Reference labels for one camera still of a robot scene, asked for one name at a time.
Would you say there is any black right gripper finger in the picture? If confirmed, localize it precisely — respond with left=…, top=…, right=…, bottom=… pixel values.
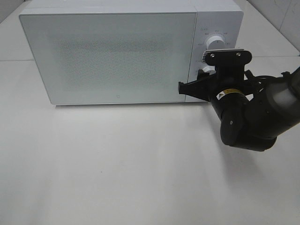
left=178, top=75, right=217, bottom=101
left=196, top=69, right=215, bottom=81

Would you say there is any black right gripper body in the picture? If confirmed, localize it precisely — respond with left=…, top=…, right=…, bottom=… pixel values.
left=209, top=66, right=248, bottom=110

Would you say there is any white timer knob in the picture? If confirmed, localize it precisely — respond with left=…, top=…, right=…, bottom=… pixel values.
left=202, top=66, right=215, bottom=74

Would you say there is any white microwave door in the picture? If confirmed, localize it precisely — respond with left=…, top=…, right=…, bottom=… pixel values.
left=20, top=13, right=196, bottom=105

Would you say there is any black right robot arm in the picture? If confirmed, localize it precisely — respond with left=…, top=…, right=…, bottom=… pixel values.
left=178, top=66, right=300, bottom=151

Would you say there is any white upper microwave knob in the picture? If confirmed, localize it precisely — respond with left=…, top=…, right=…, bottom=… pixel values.
left=206, top=35, right=225, bottom=50

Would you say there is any white microwave oven body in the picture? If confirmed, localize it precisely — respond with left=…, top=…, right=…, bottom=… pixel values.
left=19, top=0, right=244, bottom=103

